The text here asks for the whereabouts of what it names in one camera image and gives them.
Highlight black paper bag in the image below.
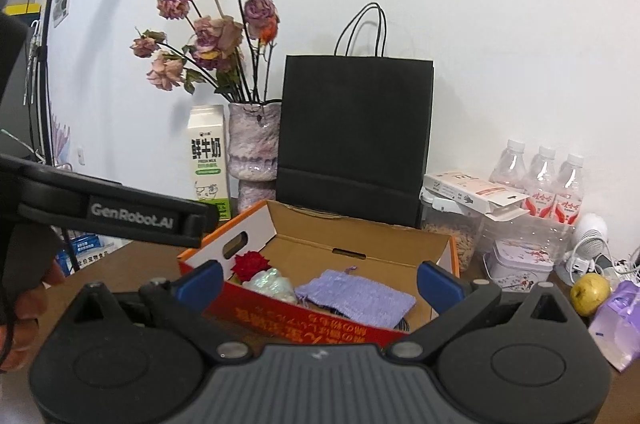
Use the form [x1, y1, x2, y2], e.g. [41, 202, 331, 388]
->
[276, 3, 434, 229]

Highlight purple drawstring pouch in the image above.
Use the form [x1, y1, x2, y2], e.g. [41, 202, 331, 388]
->
[294, 265, 417, 324]

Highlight black light stand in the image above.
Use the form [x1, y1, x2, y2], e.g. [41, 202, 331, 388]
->
[12, 0, 86, 167]

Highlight red rose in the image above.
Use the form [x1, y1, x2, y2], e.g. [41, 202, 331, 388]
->
[231, 251, 271, 285]

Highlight small white fan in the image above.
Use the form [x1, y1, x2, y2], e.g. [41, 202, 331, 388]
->
[556, 213, 610, 286]

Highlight red cardboard box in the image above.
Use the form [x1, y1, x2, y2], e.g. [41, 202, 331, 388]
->
[177, 199, 461, 350]

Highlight clear water bottle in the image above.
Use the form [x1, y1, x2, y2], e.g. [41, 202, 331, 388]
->
[525, 145, 557, 217]
[554, 154, 586, 225]
[489, 139, 527, 192]

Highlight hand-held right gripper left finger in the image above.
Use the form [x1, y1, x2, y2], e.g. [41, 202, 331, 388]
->
[60, 261, 253, 362]

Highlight dried pink rose bouquet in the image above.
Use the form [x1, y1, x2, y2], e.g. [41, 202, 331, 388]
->
[130, 0, 281, 105]

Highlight white cables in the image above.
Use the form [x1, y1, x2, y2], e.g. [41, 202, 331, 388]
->
[595, 247, 640, 280]

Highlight white green milk carton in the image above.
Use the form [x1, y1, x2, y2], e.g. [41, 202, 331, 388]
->
[186, 104, 232, 221]

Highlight white flat carton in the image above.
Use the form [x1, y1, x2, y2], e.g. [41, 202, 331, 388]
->
[424, 170, 531, 222]

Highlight blue printed bag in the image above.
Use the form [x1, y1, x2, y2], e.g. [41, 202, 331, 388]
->
[55, 231, 118, 276]

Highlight mottled purple vase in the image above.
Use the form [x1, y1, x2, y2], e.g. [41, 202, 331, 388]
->
[227, 100, 282, 215]

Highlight yellow-green apple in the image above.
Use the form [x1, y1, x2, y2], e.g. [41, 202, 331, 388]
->
[571, 273, 612, 316]

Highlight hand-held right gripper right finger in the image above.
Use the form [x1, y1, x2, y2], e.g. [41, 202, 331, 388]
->
[390, 261, 586, 362]

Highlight white tin box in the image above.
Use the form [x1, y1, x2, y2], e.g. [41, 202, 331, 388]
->
[482, 238, 555, 292]

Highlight purple gift bag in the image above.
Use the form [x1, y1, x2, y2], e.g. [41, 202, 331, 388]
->
[589, 280, 640, 372]

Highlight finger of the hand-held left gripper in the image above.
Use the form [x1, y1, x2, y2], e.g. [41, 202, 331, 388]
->
[181, 201, 221, 250]

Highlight person's left hand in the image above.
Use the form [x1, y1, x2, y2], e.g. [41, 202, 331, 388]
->
[0, 257, 66, 372]

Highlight iridescent pearly bag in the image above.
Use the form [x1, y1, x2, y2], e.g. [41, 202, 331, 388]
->
[242, 268, 298, 304]

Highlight clear cereal container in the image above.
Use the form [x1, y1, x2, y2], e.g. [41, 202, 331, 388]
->
[419, 187, 488, 273]

